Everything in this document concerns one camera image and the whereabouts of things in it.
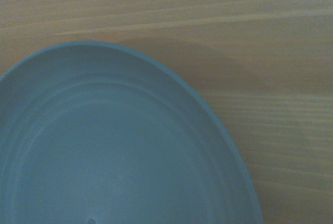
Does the blue plastic plate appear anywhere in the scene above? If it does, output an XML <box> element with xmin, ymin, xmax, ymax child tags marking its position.
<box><xmin>0</xmin><ymin>39</ymin><xmax>264</xmax><ymax>224</ymax></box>

